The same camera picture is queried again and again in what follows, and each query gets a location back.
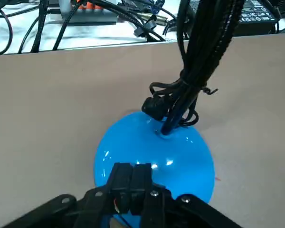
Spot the blue gooseneck desk lamp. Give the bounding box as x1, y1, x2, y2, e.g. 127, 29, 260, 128
94, 0, 247, 228

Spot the tangle of black cables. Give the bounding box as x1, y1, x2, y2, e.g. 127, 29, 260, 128
0, 0, 179, 54

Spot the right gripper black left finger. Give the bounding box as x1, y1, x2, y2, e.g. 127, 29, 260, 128
4, 162, 133, 228

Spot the grey device with orange part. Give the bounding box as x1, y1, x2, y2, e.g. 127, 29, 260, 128
58, 0, 119, 25

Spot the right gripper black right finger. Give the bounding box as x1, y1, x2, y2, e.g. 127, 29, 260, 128
131, 163, 243, 228

